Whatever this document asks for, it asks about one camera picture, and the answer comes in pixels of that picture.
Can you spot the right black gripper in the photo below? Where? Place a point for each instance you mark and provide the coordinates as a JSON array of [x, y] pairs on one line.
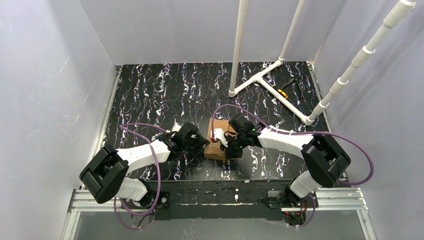
[[230, 145]]

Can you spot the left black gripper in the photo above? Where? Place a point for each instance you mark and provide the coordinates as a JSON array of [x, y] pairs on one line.
[[199, 142]]

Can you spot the brown cardboard box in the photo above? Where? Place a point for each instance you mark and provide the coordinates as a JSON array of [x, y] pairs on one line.
[[213, 150]]

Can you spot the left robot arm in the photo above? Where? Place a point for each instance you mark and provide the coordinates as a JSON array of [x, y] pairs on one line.
[[105, 176]]

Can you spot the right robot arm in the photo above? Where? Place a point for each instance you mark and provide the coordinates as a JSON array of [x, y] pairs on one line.
[[325, 159]]

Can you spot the yellow black small tool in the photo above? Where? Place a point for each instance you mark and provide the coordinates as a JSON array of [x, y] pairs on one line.
[[282, 93]]

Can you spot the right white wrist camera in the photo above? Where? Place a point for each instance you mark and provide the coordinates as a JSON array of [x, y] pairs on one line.
[[219, 135]]

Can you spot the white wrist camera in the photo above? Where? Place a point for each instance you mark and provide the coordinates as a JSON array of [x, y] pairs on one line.
[[176, 127], [219, 135]]

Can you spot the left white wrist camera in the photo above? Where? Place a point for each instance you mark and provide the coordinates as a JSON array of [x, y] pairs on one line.
[[176, 127]]

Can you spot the aluminium rail frame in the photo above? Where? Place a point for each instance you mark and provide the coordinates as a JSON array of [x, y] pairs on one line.
[[148, 97]]

